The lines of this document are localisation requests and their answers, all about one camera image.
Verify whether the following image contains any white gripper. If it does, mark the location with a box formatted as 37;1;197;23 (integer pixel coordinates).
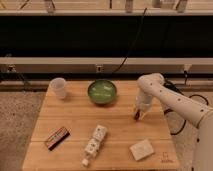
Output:
134;90;153;115

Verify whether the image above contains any dark red pepper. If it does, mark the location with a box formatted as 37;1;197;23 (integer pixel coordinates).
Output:
134;111;140;120

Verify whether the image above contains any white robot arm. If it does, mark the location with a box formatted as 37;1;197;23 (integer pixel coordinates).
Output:
134;73;213;171

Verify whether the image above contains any green bowl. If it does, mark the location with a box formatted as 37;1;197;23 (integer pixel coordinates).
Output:
87;79;117;105

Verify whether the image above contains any beige sponge block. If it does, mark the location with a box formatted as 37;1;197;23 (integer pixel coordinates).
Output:
130;139;154;161

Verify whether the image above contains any white plastic bottle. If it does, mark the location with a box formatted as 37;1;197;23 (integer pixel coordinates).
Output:
82;125;107;167

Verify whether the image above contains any dark chocolate bar box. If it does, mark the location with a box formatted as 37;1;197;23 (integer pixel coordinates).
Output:
44;127;70;151

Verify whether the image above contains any translucent plastic cup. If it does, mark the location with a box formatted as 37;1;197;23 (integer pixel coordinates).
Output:
49;78;66;99

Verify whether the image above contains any black floor cable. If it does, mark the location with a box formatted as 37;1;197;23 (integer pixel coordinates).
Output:
162;79;210;136

